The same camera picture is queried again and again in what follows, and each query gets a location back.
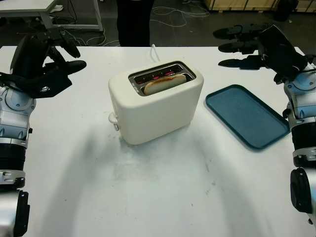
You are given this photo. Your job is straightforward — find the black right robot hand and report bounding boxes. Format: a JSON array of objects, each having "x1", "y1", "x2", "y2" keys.
[{"x1": 212, "y1": 22, "x2": 298, "y2": 70}]

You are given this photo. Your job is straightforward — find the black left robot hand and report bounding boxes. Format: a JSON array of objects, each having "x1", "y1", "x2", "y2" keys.
[{"x1": 11, "y1": 27, "x2": 87, "y2": 80}]

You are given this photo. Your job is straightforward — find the slice of toast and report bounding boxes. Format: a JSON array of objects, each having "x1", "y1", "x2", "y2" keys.
[{"x1": 144, "y1": 75, "x2": 187, "y2": 96}]

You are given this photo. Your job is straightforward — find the person with beige sweater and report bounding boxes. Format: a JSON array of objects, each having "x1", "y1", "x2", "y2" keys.
[{"x1": 116, "y1": 0, "x2": 151, "y2": 47}]

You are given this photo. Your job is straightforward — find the cream two-slot toaster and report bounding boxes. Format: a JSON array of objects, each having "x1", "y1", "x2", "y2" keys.
[{"x1": 108, "y1": 60, "x2": 205, "y2": 145}]

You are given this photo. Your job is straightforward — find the black bin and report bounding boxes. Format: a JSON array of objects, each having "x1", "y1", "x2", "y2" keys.
[{"x1": 273, "y1": 0, "x2": 299, "y2": 22}]

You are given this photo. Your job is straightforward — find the white desk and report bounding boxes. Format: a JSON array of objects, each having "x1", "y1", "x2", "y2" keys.
[{"x1": 0, "y1": 0, "x2": 104, "y2": 32}]

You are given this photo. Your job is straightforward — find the wooden crate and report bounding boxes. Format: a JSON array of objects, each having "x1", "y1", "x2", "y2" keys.
[{"x1": 208, "y1": 0, "x2": 276, "y2": 12}]

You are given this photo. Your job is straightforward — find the teal plastic tray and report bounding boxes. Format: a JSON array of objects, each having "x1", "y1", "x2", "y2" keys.
[{"x1": 205, "y1": 84, "x2": 291, "y2": 150}]

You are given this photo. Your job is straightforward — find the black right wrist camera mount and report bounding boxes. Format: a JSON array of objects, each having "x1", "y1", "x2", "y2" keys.
[{"x1": 264, "y1": 49, "x2": 312, "y2": 83}]

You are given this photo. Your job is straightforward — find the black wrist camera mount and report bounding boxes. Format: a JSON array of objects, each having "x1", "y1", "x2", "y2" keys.
[
  {"x1": 23, "y1": 69, "x2": 73, "y2": 99},
  {"x1": 264, "y1": 49, "x2": 312, "y2": 83}
]

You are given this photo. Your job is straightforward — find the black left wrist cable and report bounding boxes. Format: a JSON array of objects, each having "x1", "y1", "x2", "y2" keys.
[{"x1": 0, "y1": 72, "x2": 28, "y2": 93}]

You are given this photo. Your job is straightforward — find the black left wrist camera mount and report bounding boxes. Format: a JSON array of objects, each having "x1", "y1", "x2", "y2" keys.
[{"x1": 23, "y1": 69, "x2": 73, "y2": 99}]

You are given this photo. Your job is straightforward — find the thin white floor cable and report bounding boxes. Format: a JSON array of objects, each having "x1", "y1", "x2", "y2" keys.
[{"x1": 71, "y1": 31, "x2": 107, "y2": 46}]

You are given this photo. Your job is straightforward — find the white looped floor cable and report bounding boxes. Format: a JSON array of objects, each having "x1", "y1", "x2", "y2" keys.
[{"x1": 150, "y1": 6, "x2": 210, "y2": 28}]

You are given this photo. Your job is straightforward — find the white toaster power cable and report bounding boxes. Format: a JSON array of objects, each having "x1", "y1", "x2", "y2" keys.
[{"x1": 149, "y1": 43, "x2": 160, "y2": 62}]

